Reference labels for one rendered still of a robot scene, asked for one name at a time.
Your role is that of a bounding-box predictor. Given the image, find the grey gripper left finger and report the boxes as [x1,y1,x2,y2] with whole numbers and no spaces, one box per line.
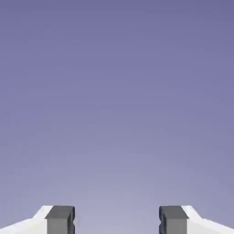
[0,205,76,234]

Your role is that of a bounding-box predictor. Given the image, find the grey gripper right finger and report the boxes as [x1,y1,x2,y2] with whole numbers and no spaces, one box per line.
[158,205,234,234]

